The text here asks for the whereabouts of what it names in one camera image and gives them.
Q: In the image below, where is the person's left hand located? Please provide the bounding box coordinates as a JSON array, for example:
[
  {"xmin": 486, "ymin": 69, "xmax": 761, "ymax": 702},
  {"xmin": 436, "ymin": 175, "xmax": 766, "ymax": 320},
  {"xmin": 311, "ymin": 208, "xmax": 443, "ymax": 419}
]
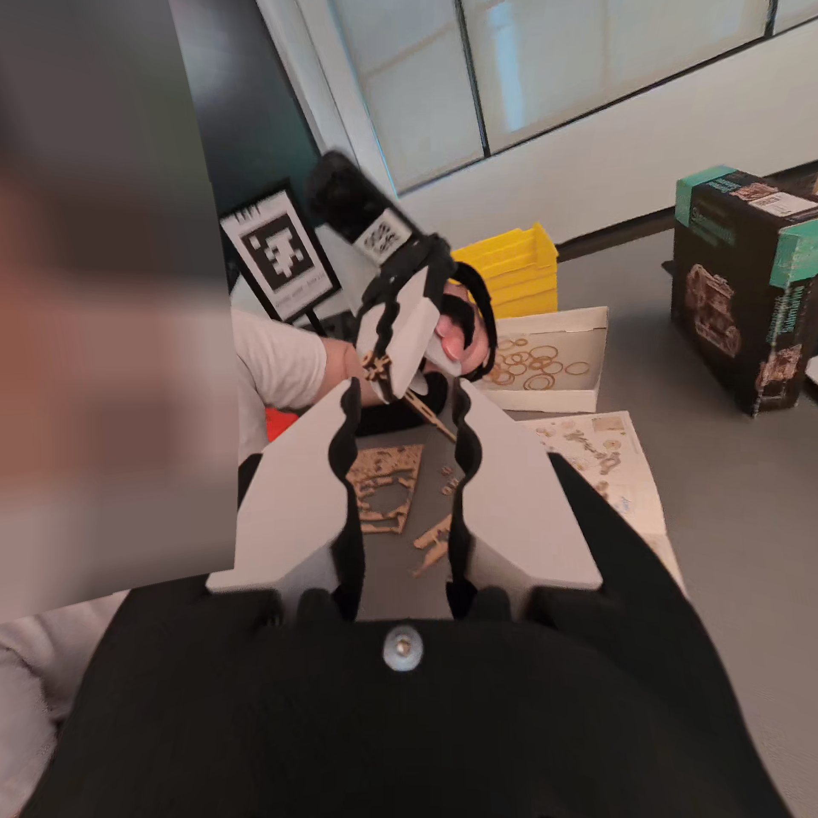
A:
[{"xmin": 435, "ymin": 281, "xmax": 490, "ymax": 378}]

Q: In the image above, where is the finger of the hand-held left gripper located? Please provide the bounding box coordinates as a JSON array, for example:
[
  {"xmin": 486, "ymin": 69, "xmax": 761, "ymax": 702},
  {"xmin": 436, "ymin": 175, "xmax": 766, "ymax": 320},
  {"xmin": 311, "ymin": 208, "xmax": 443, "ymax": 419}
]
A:
[
  {"xmin": 353, "ymin": 288, "xmax": 402, "ymax": 374},
  {"xmin": 376, "ymin": 265, "xmax": 446, "ymax": 405}
]

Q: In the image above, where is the stack of yellow bins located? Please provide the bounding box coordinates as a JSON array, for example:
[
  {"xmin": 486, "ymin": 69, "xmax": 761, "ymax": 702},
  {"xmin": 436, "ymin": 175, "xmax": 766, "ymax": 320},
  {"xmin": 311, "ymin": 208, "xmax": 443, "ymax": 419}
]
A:
[{"xmin": 449, "ymin": 222, "xmax": 561, "ymax": 320}]

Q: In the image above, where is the long ornate wooden part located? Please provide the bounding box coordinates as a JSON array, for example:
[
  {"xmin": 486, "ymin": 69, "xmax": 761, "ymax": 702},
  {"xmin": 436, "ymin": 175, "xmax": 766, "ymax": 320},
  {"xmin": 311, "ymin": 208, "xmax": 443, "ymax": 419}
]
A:
[{"xmin": 411, "ymin": 513, "xmax": 456, "ymax": 578}]

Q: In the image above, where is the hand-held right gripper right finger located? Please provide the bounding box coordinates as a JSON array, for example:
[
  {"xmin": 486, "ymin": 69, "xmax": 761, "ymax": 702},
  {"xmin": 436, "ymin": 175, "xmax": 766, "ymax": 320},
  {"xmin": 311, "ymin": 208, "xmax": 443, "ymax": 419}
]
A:
[{"xmin": 446, "ymin": 377, "xmax": 603, "ymax": 619}]

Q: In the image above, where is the white cardboard tray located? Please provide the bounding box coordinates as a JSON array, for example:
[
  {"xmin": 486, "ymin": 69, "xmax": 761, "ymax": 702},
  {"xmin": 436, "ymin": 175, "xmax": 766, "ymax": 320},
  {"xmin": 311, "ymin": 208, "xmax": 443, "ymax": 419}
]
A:
[{"xmin": 476, "ymin": 305, "xmax": 610, "ymax": 414}]

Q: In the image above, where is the black and teal kit box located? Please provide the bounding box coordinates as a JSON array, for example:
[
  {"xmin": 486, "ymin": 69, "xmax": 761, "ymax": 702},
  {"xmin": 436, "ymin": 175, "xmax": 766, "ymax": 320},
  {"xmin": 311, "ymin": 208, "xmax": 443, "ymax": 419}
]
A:
[{"xmin": 670, "ymin": 165, "xmax": 818, "ymax": 418}]

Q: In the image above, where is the black textured wrist rest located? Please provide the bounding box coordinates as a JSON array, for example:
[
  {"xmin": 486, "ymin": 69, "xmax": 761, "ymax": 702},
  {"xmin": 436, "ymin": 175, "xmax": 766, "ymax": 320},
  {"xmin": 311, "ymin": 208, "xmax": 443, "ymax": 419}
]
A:
[{"xmin": 354, "ymin": 372, "xmax": 449, "ymax": 437}]

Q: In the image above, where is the window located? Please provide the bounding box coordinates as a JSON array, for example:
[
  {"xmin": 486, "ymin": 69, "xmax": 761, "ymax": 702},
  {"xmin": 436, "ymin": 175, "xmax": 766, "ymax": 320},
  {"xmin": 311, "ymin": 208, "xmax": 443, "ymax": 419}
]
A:
[{"xmin": 329, "ymin": 0, "xmax": 818, "ymax": 196}]

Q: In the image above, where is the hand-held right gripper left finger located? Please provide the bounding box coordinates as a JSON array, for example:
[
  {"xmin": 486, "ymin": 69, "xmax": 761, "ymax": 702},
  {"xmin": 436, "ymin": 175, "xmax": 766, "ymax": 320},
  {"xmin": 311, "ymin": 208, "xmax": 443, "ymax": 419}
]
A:
[{"xmin": 206, "ymin": 377, "xmax": 366, "ymax": 622}]

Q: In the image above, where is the laser-cut wooden parts sheet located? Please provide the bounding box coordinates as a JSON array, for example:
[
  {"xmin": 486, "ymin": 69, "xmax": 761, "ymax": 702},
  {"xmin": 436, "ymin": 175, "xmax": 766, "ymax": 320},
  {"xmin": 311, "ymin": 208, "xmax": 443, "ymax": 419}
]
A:
[{"xmin": 347, "ymin": 444, "xmax": 426, "ymax": 536}]

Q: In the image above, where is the pile of rubber bands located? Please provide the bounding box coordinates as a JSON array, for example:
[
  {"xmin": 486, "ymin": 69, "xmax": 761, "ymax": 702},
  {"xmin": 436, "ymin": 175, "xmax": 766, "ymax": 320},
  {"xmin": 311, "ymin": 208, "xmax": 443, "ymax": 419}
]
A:
[{"xmin": 482, "ymin": 337, "xmax": 592, "ymax": 392}]

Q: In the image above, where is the printed instruction sheet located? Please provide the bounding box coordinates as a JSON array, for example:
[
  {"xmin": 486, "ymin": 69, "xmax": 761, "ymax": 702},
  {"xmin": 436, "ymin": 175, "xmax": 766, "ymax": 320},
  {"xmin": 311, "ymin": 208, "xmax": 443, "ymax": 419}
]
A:
[{"xmin": 521, "ymin": 411, "xmax": 668, "ymax": 538}]

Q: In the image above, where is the black and white marker board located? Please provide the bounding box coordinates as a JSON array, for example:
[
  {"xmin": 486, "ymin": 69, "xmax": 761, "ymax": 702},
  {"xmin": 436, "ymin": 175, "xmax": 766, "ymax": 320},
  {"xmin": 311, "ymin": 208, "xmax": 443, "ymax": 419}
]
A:
[{"xmin": 219, "ymin": 181, "xmax": 343, "ymax": 325}]

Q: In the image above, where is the ornate wooden lever part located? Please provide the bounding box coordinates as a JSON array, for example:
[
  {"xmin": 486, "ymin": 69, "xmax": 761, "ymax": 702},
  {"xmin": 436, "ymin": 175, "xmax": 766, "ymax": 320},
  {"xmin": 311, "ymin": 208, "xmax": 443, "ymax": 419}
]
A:
[{"xmin": 383, "ymin": 377, "xmax": 459, "ymax": 445}]

